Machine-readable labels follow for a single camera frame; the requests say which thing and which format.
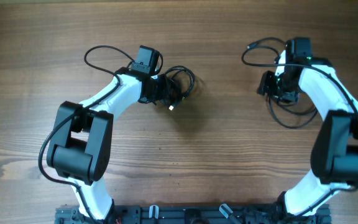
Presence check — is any black cable bundle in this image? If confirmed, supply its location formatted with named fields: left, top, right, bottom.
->
left=154, top=65, right=196, bottom=111

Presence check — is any thick black separated cable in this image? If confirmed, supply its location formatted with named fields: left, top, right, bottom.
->
left=246, top=37, right=319, bottom=130

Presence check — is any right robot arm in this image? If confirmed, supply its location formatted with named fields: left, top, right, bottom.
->
left=257, top=37, right=358, bottom=221

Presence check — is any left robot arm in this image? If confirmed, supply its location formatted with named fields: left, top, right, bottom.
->
left=38, top=45, right=170, bottom=223

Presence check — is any left camera black cable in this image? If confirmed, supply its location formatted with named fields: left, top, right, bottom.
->
left=37, top=45, right=136, bottom=224

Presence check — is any camera black cable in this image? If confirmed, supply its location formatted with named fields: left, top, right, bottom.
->
left=37, top=45, right=136, bottom=224
left=241, top=45, right=358, bottom=218

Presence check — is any right camera black cable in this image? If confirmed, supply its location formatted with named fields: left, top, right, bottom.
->
left=241, top=45, right=358, bottom=218

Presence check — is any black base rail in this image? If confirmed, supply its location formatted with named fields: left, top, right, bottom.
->
left=54, top=204, right=332, bottom=224

